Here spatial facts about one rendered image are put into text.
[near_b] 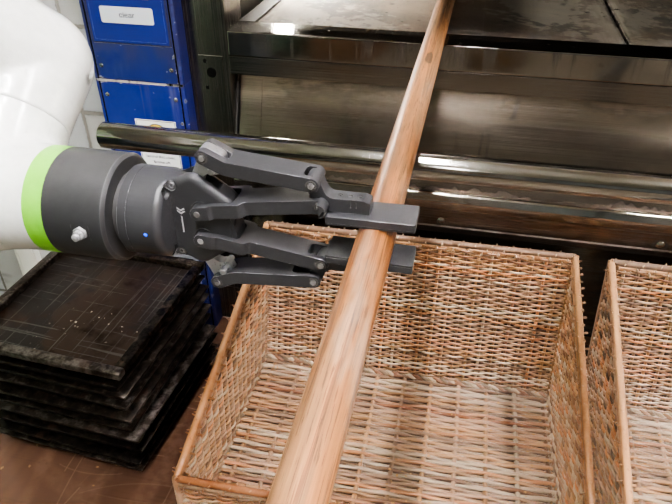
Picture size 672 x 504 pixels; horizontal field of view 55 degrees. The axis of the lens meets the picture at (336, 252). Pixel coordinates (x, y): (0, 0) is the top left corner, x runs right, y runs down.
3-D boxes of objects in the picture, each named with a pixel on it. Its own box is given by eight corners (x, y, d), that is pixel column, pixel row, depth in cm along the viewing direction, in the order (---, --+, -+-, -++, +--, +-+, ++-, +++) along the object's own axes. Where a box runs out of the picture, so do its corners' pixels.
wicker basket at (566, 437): (270, 329, 133) (262, 215, 118) (552, 367, 124) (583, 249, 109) (178, 547, 94) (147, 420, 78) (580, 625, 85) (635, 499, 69)
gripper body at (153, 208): (147, 142, 55) (250, 153, 53) (162, 226, 60) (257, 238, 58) (103, 184, 49) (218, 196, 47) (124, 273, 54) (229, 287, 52)
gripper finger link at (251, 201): (210, 200, 55) (206, 185, 54) (337, 194, 52) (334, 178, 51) (192, 223, 52) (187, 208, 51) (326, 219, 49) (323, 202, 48)
